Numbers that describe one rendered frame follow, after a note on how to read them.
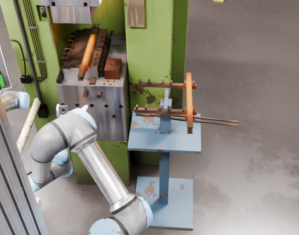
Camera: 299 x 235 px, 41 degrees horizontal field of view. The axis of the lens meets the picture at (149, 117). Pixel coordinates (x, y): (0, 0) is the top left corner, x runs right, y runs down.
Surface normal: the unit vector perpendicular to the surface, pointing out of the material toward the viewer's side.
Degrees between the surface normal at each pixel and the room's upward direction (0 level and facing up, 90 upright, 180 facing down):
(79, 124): 40
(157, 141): 0
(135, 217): 35
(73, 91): 90
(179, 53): 90
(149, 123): 0
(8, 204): 90
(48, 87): 90
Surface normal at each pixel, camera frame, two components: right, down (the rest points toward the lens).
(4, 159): 0.97, 0.15
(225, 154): -0.01, -0.73
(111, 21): -0.06, 0.69
